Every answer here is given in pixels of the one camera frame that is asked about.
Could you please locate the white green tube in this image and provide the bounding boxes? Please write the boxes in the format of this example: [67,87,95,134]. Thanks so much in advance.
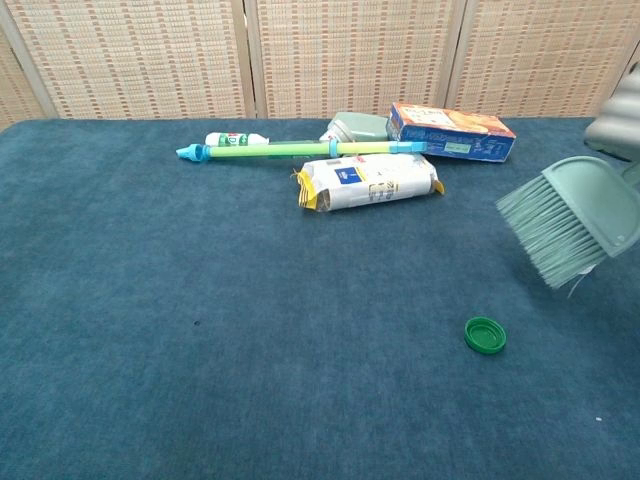
[204,131,271,148]

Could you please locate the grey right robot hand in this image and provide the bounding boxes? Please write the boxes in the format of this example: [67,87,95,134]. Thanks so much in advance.
[583,64,640,163]

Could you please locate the pale green plastic container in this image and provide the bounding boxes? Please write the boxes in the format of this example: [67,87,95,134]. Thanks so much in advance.
[318,111,390,144]

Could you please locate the blue orange biscuit box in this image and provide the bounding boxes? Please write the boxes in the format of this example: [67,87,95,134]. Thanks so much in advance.
[386,102,517,164]

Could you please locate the green bottle cap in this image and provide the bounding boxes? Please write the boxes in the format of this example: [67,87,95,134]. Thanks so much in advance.
[463,315,508,356]

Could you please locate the woven folding screen panel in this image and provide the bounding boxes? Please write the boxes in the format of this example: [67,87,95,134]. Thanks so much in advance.
[0,0,257,121]
[243,0,469,120]
[602,44,640,119]
[444,0,640,119]
[0,27,51,132]

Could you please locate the white snack packet yellow ends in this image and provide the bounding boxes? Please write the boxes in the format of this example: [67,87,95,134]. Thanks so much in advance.
[292,152,446,213]

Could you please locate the green yellow toy water pump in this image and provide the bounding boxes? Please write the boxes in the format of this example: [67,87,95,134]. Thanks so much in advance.
[175,140,429,165]

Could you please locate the blue carpet table cover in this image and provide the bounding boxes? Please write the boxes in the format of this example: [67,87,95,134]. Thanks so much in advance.
[0,117,640,480]

